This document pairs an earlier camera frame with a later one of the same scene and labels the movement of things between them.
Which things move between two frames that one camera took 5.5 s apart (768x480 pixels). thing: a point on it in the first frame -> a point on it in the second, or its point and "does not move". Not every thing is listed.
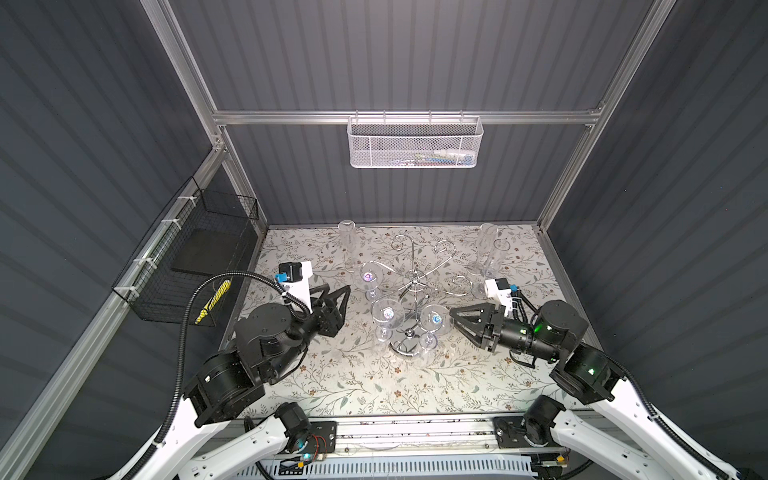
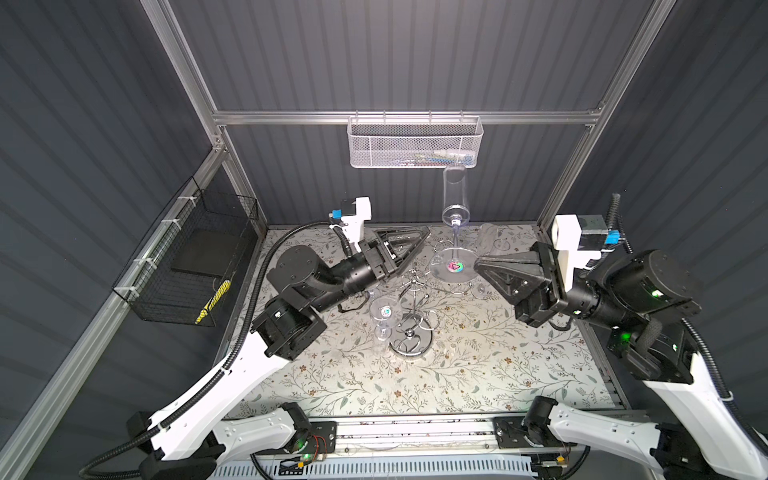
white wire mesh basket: x=415 y=142 does not move
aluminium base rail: x=472 y=437 does not move
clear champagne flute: x=486 y=236 does not move
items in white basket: x=440 y=157 does not move
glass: x=386 y=315 does not move
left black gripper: x=328 y=316 -> x=376 y=256
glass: x=435 y=320 -> x=455 y=265
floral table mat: x=403 y=350 does not move
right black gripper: x=489 y=317 -> x=532 y=285
